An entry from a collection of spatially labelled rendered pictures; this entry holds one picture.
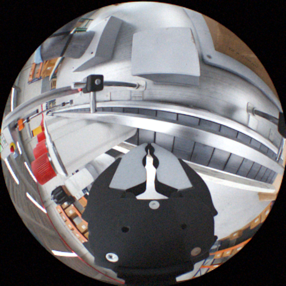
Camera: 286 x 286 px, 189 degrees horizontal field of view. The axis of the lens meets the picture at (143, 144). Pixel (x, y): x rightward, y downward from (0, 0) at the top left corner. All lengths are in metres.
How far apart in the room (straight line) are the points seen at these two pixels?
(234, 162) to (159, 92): 0.21
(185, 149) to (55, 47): 0.48
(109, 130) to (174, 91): 0.15
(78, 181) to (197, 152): 0.46
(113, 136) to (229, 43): 0.26
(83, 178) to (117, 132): 0.37
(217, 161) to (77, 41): 0.51
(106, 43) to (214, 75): 0.31
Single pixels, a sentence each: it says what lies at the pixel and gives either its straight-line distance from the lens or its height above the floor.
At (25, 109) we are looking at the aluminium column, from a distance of 0.51.
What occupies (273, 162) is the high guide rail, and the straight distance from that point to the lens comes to 0.16.
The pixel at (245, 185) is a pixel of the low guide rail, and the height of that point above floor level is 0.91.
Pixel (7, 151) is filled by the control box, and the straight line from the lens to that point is 0.66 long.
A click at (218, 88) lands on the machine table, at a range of 0.22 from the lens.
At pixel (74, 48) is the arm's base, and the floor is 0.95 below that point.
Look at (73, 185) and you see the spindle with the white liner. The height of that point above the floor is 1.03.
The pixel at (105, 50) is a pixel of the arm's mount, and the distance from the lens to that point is 0.35.
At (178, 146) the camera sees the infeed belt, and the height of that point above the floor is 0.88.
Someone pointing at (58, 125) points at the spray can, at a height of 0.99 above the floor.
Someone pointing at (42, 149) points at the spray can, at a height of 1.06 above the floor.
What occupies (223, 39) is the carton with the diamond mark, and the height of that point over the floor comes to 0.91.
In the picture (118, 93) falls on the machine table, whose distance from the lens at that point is 0.30.
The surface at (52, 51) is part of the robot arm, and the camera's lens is 0.41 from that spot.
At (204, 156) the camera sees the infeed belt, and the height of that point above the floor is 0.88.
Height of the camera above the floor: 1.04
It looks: 50 degrees down
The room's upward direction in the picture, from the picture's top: 128 degrees counter-clockwise
